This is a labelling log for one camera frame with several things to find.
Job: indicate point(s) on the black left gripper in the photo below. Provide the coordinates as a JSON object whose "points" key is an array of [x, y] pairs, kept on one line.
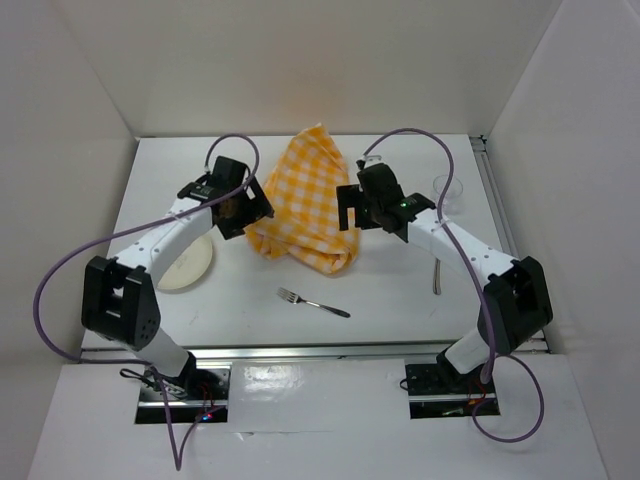
{"points": [[256, 207]]}

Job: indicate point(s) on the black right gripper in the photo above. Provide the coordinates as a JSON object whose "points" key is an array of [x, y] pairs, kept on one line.
{"points": [[350, 196]]}

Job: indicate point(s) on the yellow white checkered cloth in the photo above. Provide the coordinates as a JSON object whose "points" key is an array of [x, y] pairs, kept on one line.
{"points": [[302, 191]]}

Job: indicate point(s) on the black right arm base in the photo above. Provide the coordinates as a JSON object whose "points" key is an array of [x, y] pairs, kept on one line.
{"points": [[430, 397]]}

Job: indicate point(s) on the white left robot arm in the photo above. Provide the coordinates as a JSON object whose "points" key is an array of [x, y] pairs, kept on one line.
{"points": [[119, 300]]}

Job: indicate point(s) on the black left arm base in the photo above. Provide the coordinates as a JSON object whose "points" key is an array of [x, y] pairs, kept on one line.
{"points": [[205, 401]]}

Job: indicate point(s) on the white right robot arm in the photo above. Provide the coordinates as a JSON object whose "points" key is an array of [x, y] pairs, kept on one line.
{"points": [[515, 303]]}

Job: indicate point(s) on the cream round plate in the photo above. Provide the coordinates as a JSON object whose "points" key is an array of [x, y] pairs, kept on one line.
{"points": [[189, 267]]}

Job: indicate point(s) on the silver fork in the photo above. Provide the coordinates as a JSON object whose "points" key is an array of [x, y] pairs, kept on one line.
{"points": [[294, 298]]}

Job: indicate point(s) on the clear plastic cup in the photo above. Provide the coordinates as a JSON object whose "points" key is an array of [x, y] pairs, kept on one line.
{"points": [[450, 194]]}

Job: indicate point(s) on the silver table knife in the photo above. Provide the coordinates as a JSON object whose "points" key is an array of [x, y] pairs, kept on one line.
{"points": [[436, 281]]}

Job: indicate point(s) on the white front cover board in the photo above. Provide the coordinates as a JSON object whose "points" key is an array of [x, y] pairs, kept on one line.
{"points": [[324, 420]]}

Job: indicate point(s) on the aluminium right side rail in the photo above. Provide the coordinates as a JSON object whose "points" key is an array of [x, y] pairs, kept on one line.
{"points": [[480, 151]]}

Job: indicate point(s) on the aluminium rail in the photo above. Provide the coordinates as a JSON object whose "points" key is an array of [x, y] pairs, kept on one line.
{"points": [[480, 151], [303, 352]]}

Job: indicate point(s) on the aluminium front rail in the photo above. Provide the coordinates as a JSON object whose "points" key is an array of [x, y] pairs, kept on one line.
{"points": [[303, 352]]}

